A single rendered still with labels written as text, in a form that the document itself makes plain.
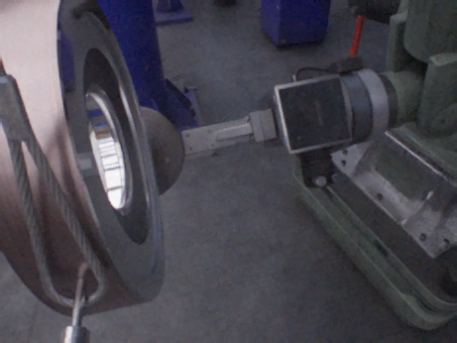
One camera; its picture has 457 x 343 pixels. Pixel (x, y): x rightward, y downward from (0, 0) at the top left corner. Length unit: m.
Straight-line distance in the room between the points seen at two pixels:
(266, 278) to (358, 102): 1.01
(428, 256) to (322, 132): 0.83
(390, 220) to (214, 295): 0.76
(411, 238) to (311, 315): 0.49
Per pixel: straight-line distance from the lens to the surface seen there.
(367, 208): 1.45
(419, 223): 1.46
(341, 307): 1.56
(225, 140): 0.72
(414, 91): 0.83
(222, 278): 1.57
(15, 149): 0.25
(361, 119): 0.75
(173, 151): 0.73
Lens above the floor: 1.37
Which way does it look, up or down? 44 degrees down
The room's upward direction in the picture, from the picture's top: 2 degrees counter-clockwise
